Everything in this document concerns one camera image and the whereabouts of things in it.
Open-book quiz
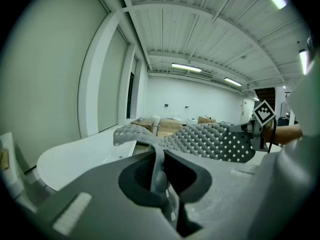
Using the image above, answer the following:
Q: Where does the ceiling tube light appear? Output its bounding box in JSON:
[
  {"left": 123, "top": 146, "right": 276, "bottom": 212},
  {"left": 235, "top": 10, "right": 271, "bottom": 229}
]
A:
[
  {"left": 171, "top": 62, "right": 203, "bottom": 73},
  {"left": 223, "top": 77, "right": 243, "bottom": 87},
  {"left": 298, "top": 49, "right": 310, "bottom": 76},
  {"left": 264, "top": 0, "right": 288, "bottom": 10}
]

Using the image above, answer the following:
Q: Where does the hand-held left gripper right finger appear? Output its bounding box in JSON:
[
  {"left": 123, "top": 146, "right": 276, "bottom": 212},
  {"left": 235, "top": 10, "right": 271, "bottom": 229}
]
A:
[{"left": 163, "top": 149, "right": 320, "bottom": 240}]

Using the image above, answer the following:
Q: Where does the dark brown cardboard box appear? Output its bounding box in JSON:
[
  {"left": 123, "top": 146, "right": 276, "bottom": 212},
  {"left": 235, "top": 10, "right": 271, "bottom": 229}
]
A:
[{"left": 130, "top": 117, "right": 155, "bottom": 135}]

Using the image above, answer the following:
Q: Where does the grey perforated rubber bath mat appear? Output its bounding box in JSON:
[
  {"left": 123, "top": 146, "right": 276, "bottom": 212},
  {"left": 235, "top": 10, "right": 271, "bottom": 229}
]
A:
[{"left": 112, "top": 120, "right": 256, "bottom": 231}]

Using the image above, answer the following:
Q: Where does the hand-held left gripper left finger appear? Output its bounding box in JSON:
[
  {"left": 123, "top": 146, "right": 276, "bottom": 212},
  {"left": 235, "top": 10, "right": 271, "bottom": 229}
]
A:
[{"left": 37, "top": 149, "right": 181, "bottom": 240}]

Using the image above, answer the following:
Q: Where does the white oval bathtub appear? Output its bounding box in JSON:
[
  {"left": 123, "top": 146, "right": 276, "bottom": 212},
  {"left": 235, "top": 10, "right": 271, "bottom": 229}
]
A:
[{"left": 36, "top": 130, "right": 138, "bottom": 192}]

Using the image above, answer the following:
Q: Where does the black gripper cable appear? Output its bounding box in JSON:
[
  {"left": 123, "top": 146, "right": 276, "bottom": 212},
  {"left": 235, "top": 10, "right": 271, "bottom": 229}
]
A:
[{"left": 266, "top": 118, "right": 279, "bottom": 155}]

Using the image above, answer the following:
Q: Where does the small cardboard box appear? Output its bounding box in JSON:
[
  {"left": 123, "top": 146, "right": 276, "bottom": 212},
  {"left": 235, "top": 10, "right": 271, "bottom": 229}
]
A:
[{"left": 197, "top": 116, "right": 217, "bottom": 125}]

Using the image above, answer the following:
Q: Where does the large taped cardboard box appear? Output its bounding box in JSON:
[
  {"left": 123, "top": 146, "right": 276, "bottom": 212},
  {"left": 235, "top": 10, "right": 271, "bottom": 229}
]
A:
[{"left": 156, "top": 118, "right": 184, "bottom": 138}]

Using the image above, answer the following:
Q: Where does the white door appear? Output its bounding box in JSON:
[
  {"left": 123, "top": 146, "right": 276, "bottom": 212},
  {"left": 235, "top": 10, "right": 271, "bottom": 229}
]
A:
[{"left": 239, "top": 98, "right": 256, "bottom": 125}]

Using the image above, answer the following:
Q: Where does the person's right forearm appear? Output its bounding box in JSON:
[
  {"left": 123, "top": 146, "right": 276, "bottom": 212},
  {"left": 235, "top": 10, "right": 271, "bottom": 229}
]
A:
[{"left": 263, "top": 123, "right": 304, "bottom": 146}]

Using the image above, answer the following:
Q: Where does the dark window opening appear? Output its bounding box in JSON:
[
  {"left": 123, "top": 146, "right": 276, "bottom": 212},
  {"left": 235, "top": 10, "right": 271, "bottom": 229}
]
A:
[{"left": 126, "top": 71, "right": 135, "bottom": 120}]

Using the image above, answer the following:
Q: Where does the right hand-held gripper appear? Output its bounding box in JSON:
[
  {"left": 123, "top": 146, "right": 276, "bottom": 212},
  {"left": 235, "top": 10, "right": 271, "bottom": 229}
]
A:
[{"left": 227, "top": 100, "right": 278, "bottom": 151}]

